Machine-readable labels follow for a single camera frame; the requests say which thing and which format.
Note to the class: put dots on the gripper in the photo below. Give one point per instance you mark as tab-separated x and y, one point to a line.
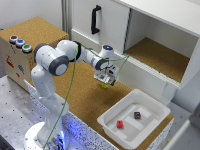
108	74

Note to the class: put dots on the yellow block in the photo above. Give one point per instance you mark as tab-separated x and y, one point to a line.
104	85

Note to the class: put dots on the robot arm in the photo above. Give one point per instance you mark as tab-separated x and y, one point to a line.
50	60

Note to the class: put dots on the purple block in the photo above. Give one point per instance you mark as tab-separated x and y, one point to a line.
137	115

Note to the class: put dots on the pink block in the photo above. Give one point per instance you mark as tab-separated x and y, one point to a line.
119	124

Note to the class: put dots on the white sliding door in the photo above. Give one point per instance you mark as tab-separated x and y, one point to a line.
100	23

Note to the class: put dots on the white plastic box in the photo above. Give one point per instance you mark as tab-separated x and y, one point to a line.
133	120

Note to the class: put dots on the white cabinet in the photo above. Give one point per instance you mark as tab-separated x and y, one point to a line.
160	56

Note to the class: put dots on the green button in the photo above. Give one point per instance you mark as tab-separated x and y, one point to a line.
26	48

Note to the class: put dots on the wooden drawer box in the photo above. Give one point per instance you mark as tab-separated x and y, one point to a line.
23	46

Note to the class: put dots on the blue button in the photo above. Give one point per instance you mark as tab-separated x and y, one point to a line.
20	42

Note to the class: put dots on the red button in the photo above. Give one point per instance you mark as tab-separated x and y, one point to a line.
13	38

